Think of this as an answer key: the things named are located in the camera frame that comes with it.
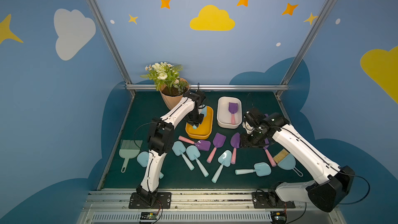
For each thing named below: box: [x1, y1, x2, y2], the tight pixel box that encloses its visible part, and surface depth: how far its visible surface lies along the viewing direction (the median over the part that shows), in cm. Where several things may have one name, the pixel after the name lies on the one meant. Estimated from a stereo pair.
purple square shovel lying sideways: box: [178, 135, 211, 152], surface depth 95 cm
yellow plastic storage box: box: [185, 105, 214, 140], surface depth 97 cm
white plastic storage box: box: [216, 96, 243, 130], surface depth 112 cm
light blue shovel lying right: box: [234, 161, 272, 177], surface depth 86 cm
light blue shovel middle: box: [186, 144, 210, 178], surface depth 91 cm
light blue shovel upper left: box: [171, 141, 195, 171], surface depth 92 cm
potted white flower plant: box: [139, 61, 190, 110], surface depth 92 cm
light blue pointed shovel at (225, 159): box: [211, 149, 233, 184], surface depth 89 cm
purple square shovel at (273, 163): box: [262, 137, 277, 167], surface depth 88 cm
